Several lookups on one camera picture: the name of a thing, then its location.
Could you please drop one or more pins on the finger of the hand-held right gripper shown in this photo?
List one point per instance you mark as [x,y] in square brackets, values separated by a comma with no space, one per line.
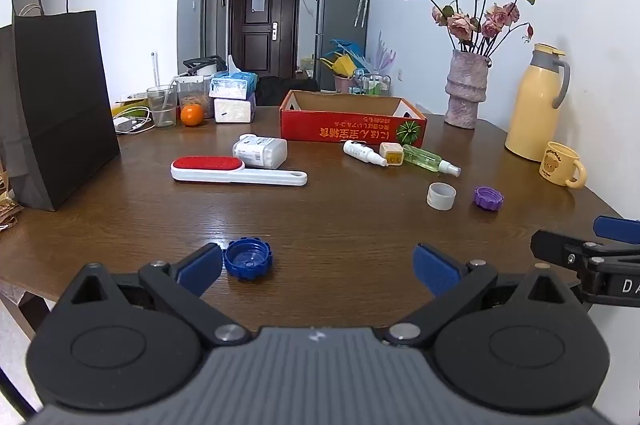
[557,247]
[617,229]

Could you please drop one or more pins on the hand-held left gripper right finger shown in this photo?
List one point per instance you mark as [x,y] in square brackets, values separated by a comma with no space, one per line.
[435,267]

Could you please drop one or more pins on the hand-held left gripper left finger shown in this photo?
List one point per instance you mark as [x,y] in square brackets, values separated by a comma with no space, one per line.
[202,267]

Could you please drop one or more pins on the blue bottle cap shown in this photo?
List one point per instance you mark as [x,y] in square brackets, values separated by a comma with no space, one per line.
[247,260]

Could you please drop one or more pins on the purple bottle cap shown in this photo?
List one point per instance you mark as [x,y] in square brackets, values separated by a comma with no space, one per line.
[487,198]

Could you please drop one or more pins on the red white lint brush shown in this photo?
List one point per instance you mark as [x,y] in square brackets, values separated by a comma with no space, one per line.
[215,166]

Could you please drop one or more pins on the green spray bottle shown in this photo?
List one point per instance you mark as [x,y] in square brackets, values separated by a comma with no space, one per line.
[425,157]

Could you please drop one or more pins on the small yellow bottle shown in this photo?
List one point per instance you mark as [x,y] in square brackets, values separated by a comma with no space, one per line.
[391,153]

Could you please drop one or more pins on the large white plastic bottle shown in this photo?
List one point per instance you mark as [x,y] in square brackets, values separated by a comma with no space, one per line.
[260,151]

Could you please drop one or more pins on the small white spray bottle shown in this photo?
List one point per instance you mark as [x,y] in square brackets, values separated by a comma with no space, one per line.
[362,152]

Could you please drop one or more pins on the red cardboard box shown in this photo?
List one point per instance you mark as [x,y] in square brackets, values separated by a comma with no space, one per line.
[345,127]

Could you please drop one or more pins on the yellow bear mug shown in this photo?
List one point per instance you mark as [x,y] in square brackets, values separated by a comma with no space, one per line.
[557,165]

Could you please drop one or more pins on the yellow thermos jug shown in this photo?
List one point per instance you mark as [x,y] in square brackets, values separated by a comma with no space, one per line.
[532,110]

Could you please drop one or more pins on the orange fruit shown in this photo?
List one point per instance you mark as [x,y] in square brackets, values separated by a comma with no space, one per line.
[192,115]

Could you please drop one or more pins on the purple tissue pack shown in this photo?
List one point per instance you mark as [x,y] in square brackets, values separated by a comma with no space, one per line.
[234,110]

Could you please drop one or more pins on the clear glass cup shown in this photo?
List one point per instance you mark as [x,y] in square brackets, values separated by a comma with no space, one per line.
[161,107]

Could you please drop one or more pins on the clear food container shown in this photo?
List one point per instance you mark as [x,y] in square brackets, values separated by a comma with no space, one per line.
[192,92]

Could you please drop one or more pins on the pink ceramic vase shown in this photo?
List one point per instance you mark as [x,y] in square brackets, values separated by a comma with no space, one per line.
[466,90]

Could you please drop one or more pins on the blue tissue pack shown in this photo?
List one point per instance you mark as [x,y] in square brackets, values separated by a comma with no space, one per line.
[232,86]

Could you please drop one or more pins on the metal storage rack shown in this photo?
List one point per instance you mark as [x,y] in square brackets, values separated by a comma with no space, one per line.
[374,85]

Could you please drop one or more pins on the black folding chair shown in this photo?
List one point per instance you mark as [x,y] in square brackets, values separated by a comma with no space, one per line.
[280,90]

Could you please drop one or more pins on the black and white appliance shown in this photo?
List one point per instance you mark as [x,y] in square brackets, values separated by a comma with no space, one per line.
[202,66]

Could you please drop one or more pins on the brown paper bag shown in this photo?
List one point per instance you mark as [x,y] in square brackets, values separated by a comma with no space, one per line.
[7,205]

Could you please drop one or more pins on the pink bucket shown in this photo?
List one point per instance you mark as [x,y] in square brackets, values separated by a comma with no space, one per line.
[344,84]

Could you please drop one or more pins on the black paper bag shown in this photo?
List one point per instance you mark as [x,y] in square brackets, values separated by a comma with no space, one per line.
[60,105]

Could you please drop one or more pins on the purple hangers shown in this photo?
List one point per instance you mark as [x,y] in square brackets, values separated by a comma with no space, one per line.
[385,55]

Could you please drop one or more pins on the brown boxes by door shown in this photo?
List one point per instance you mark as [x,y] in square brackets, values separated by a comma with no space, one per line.
[306,70]

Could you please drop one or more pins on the yellow folded item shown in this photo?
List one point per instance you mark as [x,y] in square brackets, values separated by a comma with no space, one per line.
[340,65]

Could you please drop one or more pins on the blue folded item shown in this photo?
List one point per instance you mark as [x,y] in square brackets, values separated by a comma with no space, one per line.
[347,46]

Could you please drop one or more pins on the dark brown entrance door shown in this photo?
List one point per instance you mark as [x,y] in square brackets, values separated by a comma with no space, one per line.
[262,35]

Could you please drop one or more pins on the grey side door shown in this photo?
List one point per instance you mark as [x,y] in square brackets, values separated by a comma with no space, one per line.
[210,10]

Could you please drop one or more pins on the grey refrigerator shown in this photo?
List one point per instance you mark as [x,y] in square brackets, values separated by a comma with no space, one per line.
[340,15]

